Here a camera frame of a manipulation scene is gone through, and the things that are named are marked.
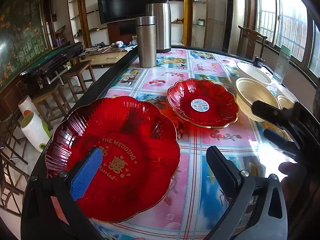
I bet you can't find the white paper bowl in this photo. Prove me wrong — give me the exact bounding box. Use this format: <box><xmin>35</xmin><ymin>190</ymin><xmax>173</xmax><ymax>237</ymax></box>
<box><xmin>277</xmin><ymin>95</ymin><xmax>295</xmax><ymax>109</ymax></box>
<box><xmin>237</xmin><ymin>62</ymin><xmax>272</xmax><ymax>87</ymax></box>

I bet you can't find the cream ribbed plastic bowl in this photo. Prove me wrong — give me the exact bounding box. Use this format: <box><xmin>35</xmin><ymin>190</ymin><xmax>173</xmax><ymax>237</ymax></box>
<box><xmin>235</xmin><ymin>77</ymin><xmax>280</xmax><ymax>122</ymax></box>

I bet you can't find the small red scalloped plate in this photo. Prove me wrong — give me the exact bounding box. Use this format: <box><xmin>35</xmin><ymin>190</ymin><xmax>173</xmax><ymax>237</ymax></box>
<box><xmin>167</xmin><ymin>78</ymin><xmax>239</xmax><ymax>129</ymax></box>

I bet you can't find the large red wedding plate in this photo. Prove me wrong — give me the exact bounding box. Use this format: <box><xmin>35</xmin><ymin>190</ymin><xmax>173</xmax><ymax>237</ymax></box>
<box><xmin>45</xmin><ymin>96</ymin><xmax>181</xmax><ymax>223</ymax></box>

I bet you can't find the person's right hand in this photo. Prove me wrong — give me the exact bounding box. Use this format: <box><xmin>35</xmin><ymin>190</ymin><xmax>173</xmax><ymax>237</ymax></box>
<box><xmin>278</xmin><ymin>161</ymin><xmax>319</xmax><ymax>211</ymax></box>

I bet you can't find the colourful plastic tablecloth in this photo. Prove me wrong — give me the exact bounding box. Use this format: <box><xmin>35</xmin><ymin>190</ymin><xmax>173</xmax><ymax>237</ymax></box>
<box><xmin>93</xmin><ymin>48</ymin><xmax>289</xmax><ymax>239</ymax></box>

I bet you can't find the small black jar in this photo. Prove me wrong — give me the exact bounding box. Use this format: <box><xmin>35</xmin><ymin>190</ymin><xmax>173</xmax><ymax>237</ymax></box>
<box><xmin>253</xmin><ymin>56</ymin><xmax>264</xmax><ymax>68</ymax></box>

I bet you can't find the clear bottle green lid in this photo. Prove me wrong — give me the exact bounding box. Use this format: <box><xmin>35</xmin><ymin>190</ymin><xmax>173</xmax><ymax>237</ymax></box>
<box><xmin>272</xmin><ymin>45</ymin><xmax>291</xmax><ymax>84</ymax></box>

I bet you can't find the wooden stool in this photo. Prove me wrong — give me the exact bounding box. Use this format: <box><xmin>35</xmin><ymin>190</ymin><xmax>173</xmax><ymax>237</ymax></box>
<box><xmin>32</xmin><ymin>81</ymin><xmax>71</xmax><ymax>129</ymax></box>
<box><xmin>64</xmin><ymin>61</ymin><xmax>96</xmax><ymax>102</ymax></box>

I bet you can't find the wooden chair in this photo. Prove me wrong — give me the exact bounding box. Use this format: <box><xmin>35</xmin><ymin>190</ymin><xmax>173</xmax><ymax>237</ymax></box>
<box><xmin>236</xmin><ymin>25</ymin><xmax>267</xmax><ymax>60</ymax></box>

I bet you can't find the white orange ceramic stool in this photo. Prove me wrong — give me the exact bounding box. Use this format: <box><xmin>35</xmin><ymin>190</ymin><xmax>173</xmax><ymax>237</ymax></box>
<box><xmin>18</xmin><ymin>95</ymin><xmax>39</xmax><ymax>116</ymax></box>

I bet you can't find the mahjong table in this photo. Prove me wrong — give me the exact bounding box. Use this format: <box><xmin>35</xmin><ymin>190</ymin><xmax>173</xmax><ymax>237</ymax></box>
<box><xmin>20</xmin><ymin>42</ymin><xmax>83</xmax><ymax>87</ymax></box>

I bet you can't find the tall white air conditioner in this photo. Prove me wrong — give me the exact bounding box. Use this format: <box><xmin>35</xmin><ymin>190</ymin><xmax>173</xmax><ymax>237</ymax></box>
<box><xmin>222</xmin><ymin>0</ymin><xmax>245</xmax><ymax>55</ymax></box>

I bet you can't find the low wooden tv cabinet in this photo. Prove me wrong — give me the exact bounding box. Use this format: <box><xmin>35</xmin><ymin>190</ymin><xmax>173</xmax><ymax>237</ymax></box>
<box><xmin>78</xmin><ymin>47</ymin><xmax>127</xmax><ymax>68</ymax></box>

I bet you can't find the slim steel thermos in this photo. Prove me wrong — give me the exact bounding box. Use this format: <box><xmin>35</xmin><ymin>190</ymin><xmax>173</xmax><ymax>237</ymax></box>
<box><xmin>136</xmin><ymin>16</ymin><xmax>157</xmax><ymax>68</ymax></box>

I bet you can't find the large steel thermos jug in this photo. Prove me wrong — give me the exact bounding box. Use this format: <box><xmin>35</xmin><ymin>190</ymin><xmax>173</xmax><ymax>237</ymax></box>
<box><xmin>146</xmin><ymin>0</ymin><xmax>171</xmax><ymax>53</ymax></box>

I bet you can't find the flat screen television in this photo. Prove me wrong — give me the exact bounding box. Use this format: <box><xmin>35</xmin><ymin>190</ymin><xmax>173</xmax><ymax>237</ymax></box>
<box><xmin>97</xmin><ymin>0</ymin><xmax>148</xmax><ymax>24</ymax></box>

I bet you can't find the flower garden wall painting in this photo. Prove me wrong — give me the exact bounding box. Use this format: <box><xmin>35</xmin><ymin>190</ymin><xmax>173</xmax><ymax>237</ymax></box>
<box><xmin>1</xmin><ymin>0</ymin><xmax>48</xmax><ymax>89</ymax></box>

